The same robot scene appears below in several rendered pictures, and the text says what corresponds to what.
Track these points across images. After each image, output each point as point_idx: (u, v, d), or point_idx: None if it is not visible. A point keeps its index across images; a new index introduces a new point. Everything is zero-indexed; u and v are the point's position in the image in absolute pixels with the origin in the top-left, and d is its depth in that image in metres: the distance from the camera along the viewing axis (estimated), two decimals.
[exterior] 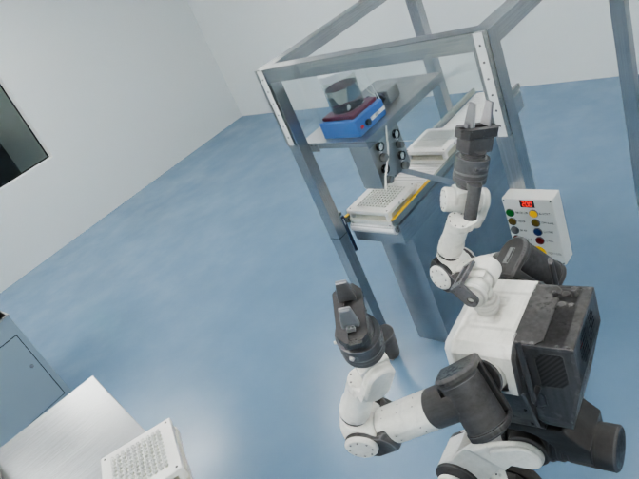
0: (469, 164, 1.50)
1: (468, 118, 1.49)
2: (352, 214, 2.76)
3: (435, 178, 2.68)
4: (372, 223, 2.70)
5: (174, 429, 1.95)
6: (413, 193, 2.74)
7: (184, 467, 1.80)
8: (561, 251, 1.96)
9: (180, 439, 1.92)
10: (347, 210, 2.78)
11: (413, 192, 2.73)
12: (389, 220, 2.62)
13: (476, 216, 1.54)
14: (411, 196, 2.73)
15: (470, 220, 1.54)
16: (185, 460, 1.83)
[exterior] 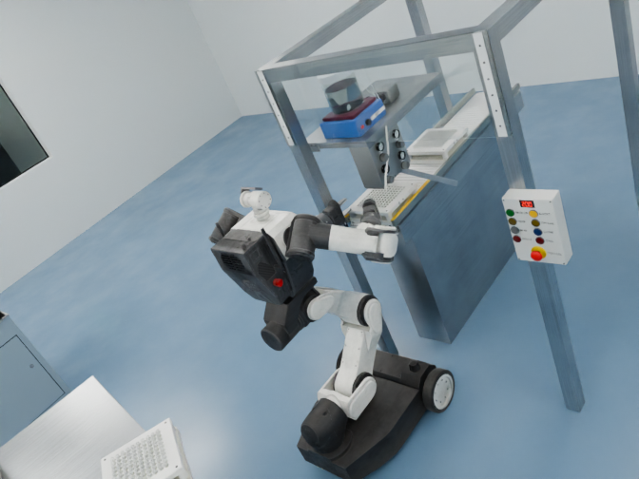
0: None
1: None
2: (352, 214, 2.76)
3: (435, 178, 2.68)
4: None
5: (174, 429, 1.95)
6: (413, 193, 2.74)
7: (184, 467, 1.80)
8: (561, 251, 1.96)
9: (180, 439, 1.92)
10: None
11: (413, 192, 2.73)
12: (389, 220, 2.62)
13: None
14: (411, 196, 2.73)
15: None
16: (185, 460, 1.83)
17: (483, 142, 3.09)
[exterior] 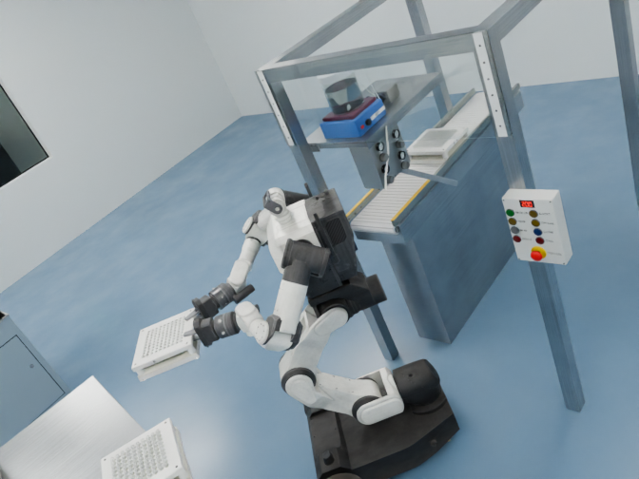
0: (223, 307, 2.42)
1: (195, 316, 2.39)
2: (192, 345, 2.24)
3: (435, 178, 2.68)
4: None
5: (174, 429, 1.95)
6: None
7: (184, 467, 1.80)
8: (561, 251, 1.96)
9: (180, 439, 1.92)
10: (188, 347, 2.21)
11: None
12: None
13: (251, 288, 2.44)
14: None
15: (254, 290, 2.46)
16: (185, 460, 1.83)
17: (483, 142, 3.09)
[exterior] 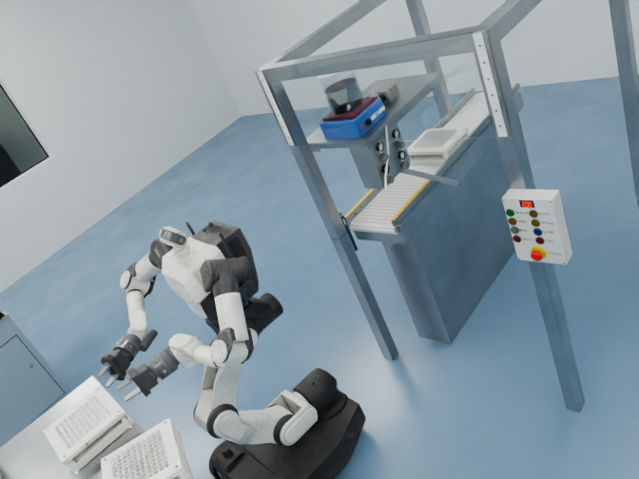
0: (134, 358, 2.35)
1: (110, 377, 2.28)
2: None
3: (435, 178, 2.68)
4: None
5: (174, 429, 1.95)
6: None
7: (184, 467, 1.80)
8: (561, 251, 1.96)
9: (180, 439, 1.92)
10: (122, 414, 2.07)
11: None
12: None
13: (155, 333, 2.44)
14: None
15: (157, 335, 2.46)
16: (185, 460, 1.83)
17: (483, 142, 3.09)
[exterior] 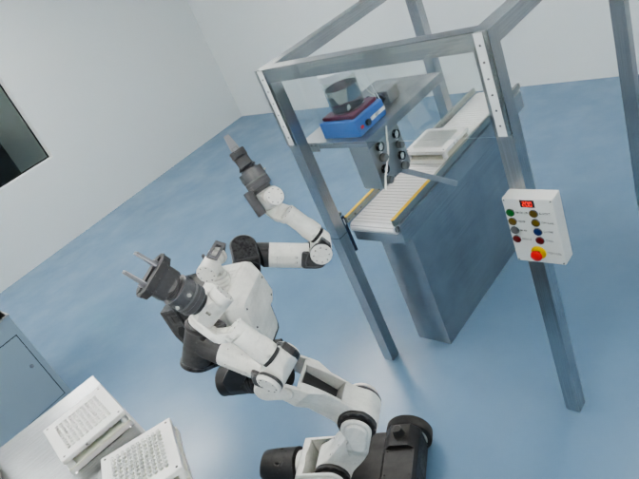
0: None
1: (149, 262, 1.50)
2: None
3: (435, 178, 2.68)
4: None
5: (174, 429, 1.95)
6: None
7: (184, 467, 1.80)
8: (561, 251, 1.96)
9: (180, 439, 1.92)
10: (122, 414, 2.07)
11: None
12: None
13: None
14: None
15: None
16: (185, 460, 1.83)
17: (483, 142, 3.09)
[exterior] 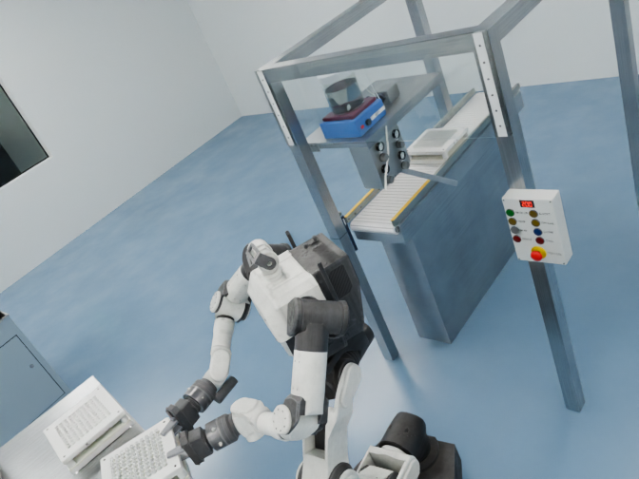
0: (205, 410, 1.97)
1: (172, 429, 1.92)
2: None
3: (435, 178, 2.68)
4: None
5: None
6: None
7: (183, 466, 1.80)
8: (561, 251, 1.96)
9: (179, 438, 1.92)
10: (122, 414, 2.07)
11: None
12: None
13: (235, 382, 2.03)
14: None
15: (237, 383, 2.05)
16: (184, 459, 1.83)
17: (483, 142, 3.09)
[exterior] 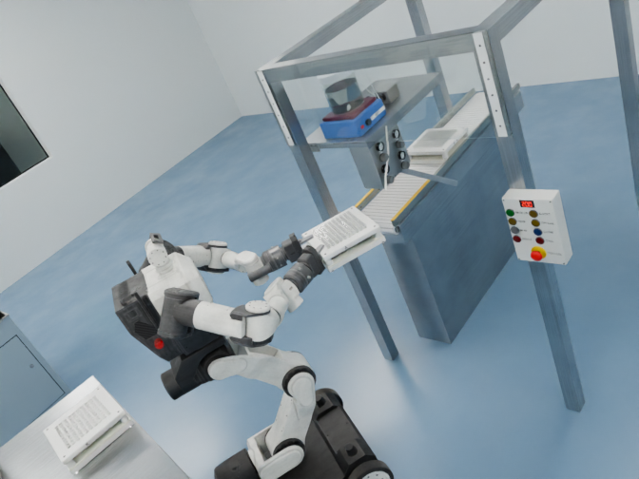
0: None
1: (320, 257, 2.23)
2: None
3: (435, 178, 2.68)
4: None
5: (325, 262, 2.22)
6: None
7: None
8: (561, 251, 1.96)
9: (321, 262, 2.26)
10: (122, 414, 2.07)
11: None
12: None
13: None
14: None
15: None
16: None
17: (483, 142, 3.09)
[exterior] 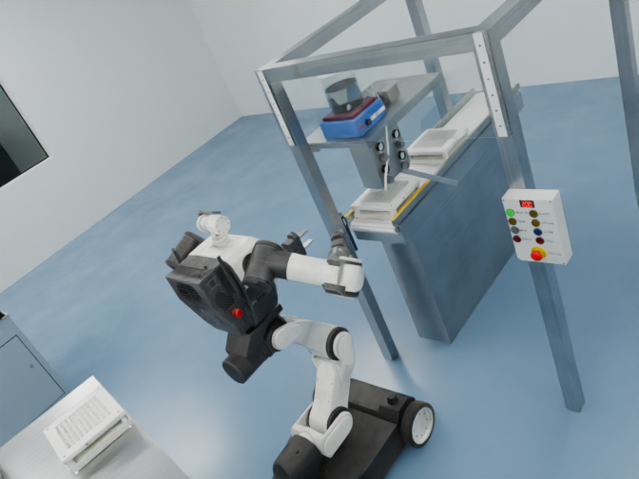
0: None
1: None
2: None
3: (435, 178, 2.68)
4: None
5: (391, 214, 2.65)
6: None
7: (361, 213, 2.77)
8: (561, 251, 1.96)
9: (384, 217, 2.68)
10: (122, 414, 2.07)
11: None
12: None
13: None
14: None
15: None
16: (366, 216, 2.75)
17: (483, 142, 3.09)
